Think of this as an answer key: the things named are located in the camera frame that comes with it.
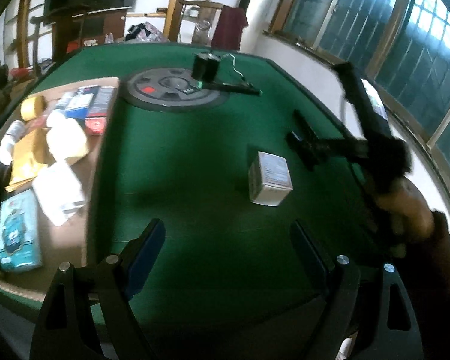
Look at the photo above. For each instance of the white cardboard box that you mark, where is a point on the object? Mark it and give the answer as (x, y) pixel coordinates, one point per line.
(270, 178)

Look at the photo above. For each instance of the dark box with red end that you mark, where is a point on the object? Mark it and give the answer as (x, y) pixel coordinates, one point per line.
(99, 108)

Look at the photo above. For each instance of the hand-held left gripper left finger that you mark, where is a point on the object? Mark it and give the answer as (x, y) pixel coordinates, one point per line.
(146, 258)

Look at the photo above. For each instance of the person's right hand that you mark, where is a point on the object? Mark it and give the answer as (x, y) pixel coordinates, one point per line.
(408, 206)

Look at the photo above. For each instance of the glass jar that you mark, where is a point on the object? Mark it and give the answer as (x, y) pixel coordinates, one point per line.
(201, 32)

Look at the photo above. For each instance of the dark wooden television stand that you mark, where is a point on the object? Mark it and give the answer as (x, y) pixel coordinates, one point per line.
(86, 26)

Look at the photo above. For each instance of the person's right forearm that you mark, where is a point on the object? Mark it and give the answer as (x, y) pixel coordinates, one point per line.
(442, 277)

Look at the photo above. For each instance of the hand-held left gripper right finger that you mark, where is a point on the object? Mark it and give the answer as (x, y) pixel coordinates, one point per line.
(310, 255)

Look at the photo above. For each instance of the brown packet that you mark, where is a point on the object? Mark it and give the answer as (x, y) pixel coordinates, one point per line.
(28, 159)

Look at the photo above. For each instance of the maroon cloth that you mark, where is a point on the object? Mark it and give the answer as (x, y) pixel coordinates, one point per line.
(229, 28)

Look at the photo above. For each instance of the white plastic package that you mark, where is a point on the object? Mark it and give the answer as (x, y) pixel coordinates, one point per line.
(58, 195)

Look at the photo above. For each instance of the wooden wall shelf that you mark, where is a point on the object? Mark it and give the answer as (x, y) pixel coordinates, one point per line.
(180, 3)

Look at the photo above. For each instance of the grey weight plate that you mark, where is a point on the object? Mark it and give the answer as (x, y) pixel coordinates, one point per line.
(172, 90)

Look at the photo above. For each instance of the blue and white box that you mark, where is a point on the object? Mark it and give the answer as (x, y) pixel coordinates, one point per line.
(80, 103)

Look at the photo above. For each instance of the pile of plastic bags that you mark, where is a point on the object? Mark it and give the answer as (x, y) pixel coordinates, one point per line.
(146, 33)

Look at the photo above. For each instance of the yellow tape roll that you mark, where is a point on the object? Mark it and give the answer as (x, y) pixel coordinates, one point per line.
(33, 107)

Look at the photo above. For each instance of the small white bottle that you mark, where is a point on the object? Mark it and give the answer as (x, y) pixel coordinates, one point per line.
(9, 143)

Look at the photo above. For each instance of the light blue packet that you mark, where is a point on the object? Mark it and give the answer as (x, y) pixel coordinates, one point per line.
(19, 232)

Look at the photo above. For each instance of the brown cardboard sheet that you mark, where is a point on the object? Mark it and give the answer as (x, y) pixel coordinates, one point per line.
(60, 240)

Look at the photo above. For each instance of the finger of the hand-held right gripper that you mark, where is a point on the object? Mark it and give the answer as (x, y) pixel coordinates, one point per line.
(302, 150)
(305, 125)

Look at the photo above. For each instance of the tall white bottle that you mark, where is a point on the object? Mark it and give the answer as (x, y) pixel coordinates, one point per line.
(60, 110)

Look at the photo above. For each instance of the wooden framed window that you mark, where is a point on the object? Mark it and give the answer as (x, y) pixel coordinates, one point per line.
(390, 45)

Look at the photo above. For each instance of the cream white block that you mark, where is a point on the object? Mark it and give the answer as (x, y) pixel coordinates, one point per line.
(66, 139)

